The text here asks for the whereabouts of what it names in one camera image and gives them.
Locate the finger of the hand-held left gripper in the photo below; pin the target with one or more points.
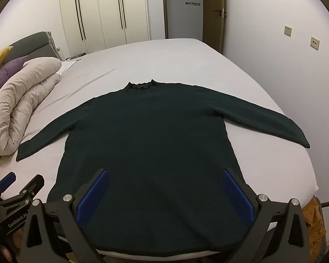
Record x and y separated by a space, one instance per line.
34 185
6 180

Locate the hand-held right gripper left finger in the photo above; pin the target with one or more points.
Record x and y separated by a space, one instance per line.
93 197

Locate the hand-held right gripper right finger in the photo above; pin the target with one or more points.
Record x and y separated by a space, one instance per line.
237 197

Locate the dark green sweater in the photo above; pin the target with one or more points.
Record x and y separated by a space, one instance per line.
153 142

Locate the person's left hand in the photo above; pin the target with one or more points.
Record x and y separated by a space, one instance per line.
9 254

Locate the orange brown cloth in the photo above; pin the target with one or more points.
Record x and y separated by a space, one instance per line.
314 219

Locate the beige duvet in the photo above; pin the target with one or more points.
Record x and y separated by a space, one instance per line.
24 98

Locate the purple pillow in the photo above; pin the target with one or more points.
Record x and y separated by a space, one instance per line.
5 71

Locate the grey headboard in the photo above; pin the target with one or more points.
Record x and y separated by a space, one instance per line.
27 46

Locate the bed with white sheet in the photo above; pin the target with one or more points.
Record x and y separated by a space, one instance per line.
181 60

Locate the brown door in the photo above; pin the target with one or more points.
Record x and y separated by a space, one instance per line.
212 33

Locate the cream wardrobe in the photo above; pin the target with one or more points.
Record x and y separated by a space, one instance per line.
104 11

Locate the beige wall socket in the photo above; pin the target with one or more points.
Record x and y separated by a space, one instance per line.
288 30
314 43

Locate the hallway wall panel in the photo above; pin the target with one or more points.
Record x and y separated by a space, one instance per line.
193 3

